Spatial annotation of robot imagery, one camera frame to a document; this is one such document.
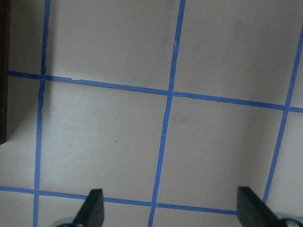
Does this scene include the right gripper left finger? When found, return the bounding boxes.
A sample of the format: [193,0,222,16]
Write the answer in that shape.
[57,189,104,227]

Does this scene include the dark wooden drawer box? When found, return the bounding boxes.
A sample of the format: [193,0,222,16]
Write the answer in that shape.
[0,0,11,145]

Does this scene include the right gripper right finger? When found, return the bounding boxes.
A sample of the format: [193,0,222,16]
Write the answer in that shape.
[237,186,303,227]

